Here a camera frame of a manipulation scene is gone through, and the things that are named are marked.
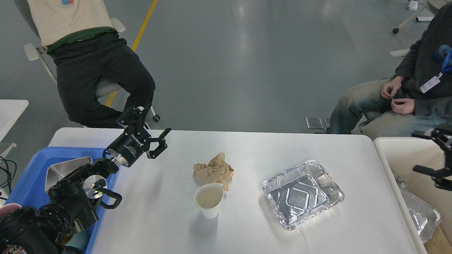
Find person in dark hoodie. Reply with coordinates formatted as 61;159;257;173
326;3;452;140

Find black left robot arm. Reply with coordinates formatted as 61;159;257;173
1;107;171;254

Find square stainless steel tray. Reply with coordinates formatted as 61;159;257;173
44;156;92;194

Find person in beige sweater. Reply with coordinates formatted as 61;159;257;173
28;0;155;128

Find metal floor plate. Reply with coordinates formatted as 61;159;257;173
305;117;330;129

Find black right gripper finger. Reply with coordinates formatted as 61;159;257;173
412;165;452;191
411;127;452;149

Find white paper cup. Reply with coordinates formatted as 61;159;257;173
194;183;224;219

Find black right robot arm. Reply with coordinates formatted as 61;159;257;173
411;123;452;191

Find crumpled brown paper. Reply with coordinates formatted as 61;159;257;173
193;152;234;191

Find aluminium foil tray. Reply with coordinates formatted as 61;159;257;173
262;160;345;230

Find white chair base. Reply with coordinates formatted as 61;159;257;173
391;0;438;34

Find blue plastic tray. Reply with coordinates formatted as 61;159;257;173
5;146;120;254

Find pink ribbed mug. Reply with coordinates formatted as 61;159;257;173
0;204;22;218

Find foil tray in bin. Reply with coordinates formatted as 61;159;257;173
393;173;441;243

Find black cables at left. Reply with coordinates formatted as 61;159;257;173
0;155;17;201

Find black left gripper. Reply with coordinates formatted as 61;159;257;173
106;106;172;167

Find white side table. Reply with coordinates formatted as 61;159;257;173
0;99;29;141

